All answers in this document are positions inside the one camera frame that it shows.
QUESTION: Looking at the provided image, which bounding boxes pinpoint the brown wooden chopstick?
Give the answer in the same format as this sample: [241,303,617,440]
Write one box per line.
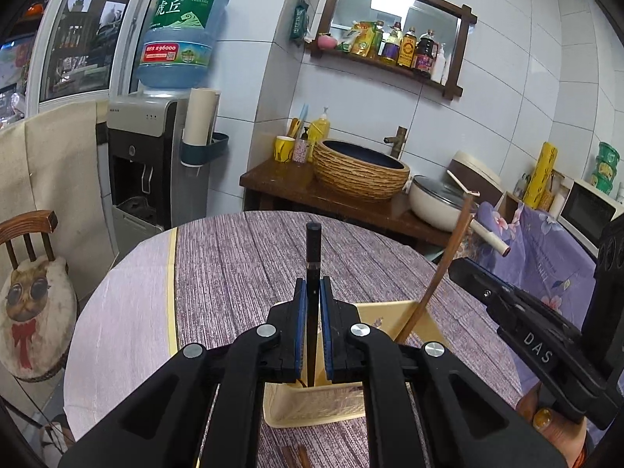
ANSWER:
[280,446,298,468]
[297,445,312,468]
[395,193,475,343]

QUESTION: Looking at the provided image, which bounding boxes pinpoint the black chopstick gold band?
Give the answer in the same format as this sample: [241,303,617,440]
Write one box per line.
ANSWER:
[306,222,321,386]

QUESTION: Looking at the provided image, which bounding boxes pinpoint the right hand yellow nails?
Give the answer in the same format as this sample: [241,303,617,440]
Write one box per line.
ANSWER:
[516,383,588,467]

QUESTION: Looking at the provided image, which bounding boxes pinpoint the cream plastic utensil holder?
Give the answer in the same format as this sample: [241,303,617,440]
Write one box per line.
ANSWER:
[261,299,450,430]

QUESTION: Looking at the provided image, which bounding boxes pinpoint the purple floral cloth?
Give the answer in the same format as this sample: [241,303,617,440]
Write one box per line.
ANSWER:
[473,209,597,388]

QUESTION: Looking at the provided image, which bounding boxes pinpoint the white microwave oven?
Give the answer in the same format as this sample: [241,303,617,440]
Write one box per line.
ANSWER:
[557,180,623,259]

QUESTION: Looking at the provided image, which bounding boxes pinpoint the dark wooden counter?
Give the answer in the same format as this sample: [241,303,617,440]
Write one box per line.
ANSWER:
[239,160,450,252]

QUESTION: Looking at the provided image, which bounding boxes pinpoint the white pot with glass lid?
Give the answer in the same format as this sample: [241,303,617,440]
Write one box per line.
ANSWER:
[408,174,511,257]

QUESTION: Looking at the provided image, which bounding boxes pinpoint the woven pattern basin sink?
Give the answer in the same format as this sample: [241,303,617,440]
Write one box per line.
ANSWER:
[312,140,410,201]

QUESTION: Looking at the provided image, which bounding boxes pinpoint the yellow roll package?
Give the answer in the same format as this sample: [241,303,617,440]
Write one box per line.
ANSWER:
[523,142,558,209]

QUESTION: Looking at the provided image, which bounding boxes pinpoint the green stacked cups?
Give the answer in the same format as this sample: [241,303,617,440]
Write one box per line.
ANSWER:
[589,142,620,195]

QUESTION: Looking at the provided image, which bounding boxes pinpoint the grey water dispenser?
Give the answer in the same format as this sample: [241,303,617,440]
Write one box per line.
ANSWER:
[107,94,209,256]

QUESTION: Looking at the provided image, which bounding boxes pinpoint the yellow mug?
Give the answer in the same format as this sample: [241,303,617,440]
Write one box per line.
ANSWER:
[273,135,296,163]

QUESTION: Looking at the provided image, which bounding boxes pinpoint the brown white rice cooker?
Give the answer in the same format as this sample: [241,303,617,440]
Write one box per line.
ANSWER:
[447,151,505,206]

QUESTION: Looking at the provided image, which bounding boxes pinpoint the bronze faucet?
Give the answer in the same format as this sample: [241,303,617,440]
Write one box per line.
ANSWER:
[383,126,407,160]

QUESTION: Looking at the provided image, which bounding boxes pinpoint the yellow soap dispenser bottle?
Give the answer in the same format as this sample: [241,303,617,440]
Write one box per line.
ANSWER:
[307,107,330,162]

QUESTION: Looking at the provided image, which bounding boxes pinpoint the cat print chair cushion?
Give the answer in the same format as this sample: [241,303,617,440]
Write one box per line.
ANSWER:
[1,257,78,383]

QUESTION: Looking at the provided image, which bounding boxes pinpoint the white paper towel roll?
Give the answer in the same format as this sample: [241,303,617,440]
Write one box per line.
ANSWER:
[182,88,220,147]

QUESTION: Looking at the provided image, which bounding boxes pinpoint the wooden chair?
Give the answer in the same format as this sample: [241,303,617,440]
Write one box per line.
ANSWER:
[0,210,58,271]

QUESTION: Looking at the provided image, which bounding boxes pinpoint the yellow label sauce bottle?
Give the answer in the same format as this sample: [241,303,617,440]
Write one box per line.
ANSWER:
[397,27,418,70]

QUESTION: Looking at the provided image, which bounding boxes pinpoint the pink small bowl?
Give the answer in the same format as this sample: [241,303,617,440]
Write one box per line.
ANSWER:
[316,34,337,51]

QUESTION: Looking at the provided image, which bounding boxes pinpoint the yellow snack bag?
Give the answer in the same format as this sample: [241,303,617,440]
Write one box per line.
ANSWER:
[349,21,376,57]

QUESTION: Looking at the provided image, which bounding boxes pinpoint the purple label bottle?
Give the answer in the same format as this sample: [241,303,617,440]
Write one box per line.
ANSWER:
[380,21,403,64]

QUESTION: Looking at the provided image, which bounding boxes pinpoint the dark soy sauce bottle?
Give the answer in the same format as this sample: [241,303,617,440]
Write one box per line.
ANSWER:
[413,30,438,78]

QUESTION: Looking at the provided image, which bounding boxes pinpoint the blue water jug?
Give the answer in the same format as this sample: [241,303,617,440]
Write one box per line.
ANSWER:
[136,0,229,91]

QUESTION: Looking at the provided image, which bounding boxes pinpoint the green hanging packet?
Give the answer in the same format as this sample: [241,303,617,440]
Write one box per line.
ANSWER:
[289,0,309,46]

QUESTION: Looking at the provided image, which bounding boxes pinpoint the beige wall padding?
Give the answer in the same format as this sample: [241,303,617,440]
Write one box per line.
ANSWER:
[0,99,119,415]

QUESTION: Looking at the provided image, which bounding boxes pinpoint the window with white frame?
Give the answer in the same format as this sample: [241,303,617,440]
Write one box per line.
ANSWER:
[1,0,156,121]

